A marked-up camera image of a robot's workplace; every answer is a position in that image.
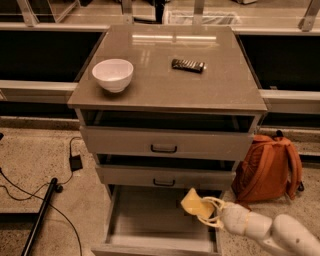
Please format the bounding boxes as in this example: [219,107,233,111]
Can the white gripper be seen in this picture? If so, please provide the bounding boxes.
[198,197,272,238]

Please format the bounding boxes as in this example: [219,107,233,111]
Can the yellow sponge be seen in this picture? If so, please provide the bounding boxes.
[181,188,215,219]

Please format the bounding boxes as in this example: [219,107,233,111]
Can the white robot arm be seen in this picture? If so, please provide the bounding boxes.
[197,197,320,256]

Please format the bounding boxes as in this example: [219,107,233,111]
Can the middle grey drawer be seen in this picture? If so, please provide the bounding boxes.
[96,165,235,190]

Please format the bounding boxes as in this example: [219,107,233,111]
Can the grey drawer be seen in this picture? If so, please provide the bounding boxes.
[80,126,253,161]
[92,186,222,256]
[96,165,235,190]

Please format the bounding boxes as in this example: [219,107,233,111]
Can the bottom grey drawer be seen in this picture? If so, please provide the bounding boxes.
[92,186,222,256]

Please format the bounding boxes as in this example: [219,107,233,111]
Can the grey drawer cabinet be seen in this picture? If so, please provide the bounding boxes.
[67,24,268,256]

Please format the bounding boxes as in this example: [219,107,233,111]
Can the top grey drawer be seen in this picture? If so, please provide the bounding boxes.
[80,126,253,161]

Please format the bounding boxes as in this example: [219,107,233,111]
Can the orange backpack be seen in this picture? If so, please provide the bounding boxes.
[231,130,302,208]

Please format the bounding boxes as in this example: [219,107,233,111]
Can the black power adapter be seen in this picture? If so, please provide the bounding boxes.
[69,155,83,172]

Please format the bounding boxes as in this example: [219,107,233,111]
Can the dark wrapped snack bar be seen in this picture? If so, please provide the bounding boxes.
[171,59,205,74]

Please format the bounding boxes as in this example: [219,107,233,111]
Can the white ceramic bowl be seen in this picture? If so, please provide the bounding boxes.
[92,59,134,93]

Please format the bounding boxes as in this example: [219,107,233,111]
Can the black pole on floor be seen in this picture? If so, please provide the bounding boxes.
[21,178,58,256]

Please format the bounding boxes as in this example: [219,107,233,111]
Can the black floor cable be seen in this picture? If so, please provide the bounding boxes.
[0,136,83,256]

